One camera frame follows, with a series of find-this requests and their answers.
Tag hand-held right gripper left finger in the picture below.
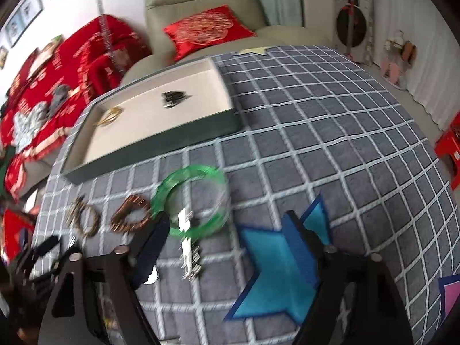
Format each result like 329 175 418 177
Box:
38 212 171 345

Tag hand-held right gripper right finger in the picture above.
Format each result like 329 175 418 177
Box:
280 210 414 345

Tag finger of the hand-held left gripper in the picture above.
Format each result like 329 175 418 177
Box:
32 235 61 256

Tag silver hair clip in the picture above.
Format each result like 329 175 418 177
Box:
178 208 202 281

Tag brown spiral hair tie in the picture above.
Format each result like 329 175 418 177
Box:
110 195 153 232

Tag brown braided bracelet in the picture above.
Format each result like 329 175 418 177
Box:
68 198 101 238

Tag green translucent bangle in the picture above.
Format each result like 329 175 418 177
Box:
150 164 231 238

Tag grey tray with cream lining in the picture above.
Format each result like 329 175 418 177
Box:
59 57 242 185

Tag blue star patch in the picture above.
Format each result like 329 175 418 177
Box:
223 194 333 326

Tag red patterned gift box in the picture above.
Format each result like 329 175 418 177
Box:
0 208 37 259

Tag light grey cloth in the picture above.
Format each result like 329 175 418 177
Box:
12 102 49 152

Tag black hair clip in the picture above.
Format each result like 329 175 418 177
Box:
161 91 191 109

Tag purple star patch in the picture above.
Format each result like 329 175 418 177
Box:
438 275 460 319

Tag red covered sofa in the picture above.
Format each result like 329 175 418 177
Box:
0 14 152 202

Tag printed photo board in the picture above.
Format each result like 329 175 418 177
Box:
27 36 63 80

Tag yellow star patch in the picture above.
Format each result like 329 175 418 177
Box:
233 46 275 58

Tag pink hanging ornaments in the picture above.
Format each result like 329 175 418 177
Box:
381 30 417 87

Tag silver tinsel strip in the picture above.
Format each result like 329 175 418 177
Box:
97 0 116 65

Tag red embroidered cushion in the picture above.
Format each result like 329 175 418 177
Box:
163 5 256 62

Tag white washing machine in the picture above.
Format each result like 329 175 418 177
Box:
332 0 374 56

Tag white curtain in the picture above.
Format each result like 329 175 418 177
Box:
374 0 460 133

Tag yellow cord bracelet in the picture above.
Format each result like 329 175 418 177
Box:
94 106 123 127

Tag framed wall picture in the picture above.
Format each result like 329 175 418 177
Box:
5 12 22 47
20 0 44 26

